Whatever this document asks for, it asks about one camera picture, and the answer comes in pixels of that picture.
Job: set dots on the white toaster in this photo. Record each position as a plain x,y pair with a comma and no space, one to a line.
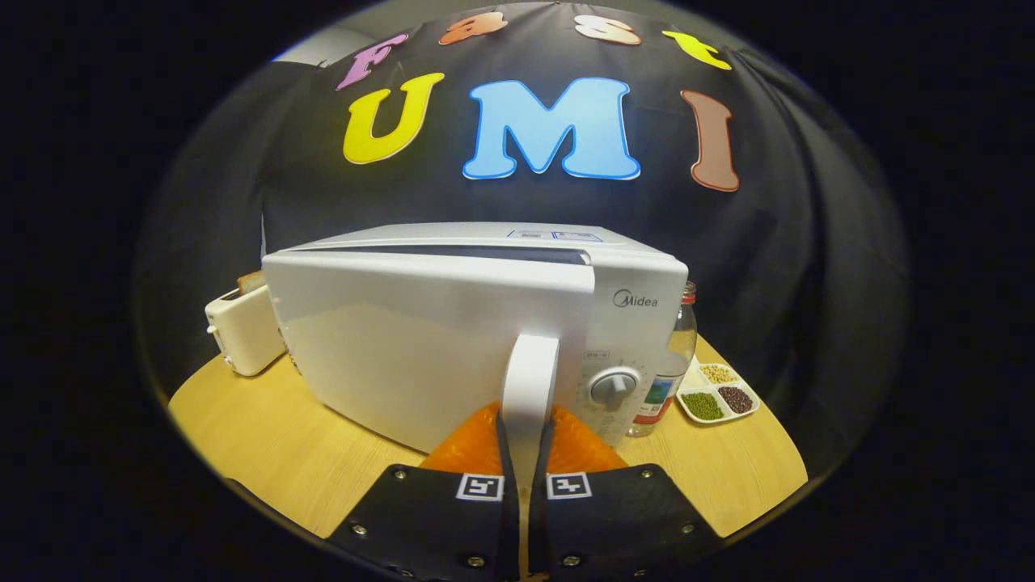
247,331

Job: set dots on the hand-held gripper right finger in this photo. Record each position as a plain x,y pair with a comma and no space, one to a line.
540,517

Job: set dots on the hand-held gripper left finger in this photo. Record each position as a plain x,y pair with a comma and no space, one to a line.
506,517

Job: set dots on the clear red-label plastic bottle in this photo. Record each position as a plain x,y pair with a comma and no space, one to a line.
671,380

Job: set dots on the white divided bean dish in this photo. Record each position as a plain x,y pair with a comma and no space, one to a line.
716,396

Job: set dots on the brown toast slice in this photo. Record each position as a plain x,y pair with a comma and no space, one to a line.
251,283

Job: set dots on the white microwave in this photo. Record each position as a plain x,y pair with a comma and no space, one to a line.
420,347

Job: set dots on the black backdrop cloth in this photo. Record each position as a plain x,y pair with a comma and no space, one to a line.
776,267

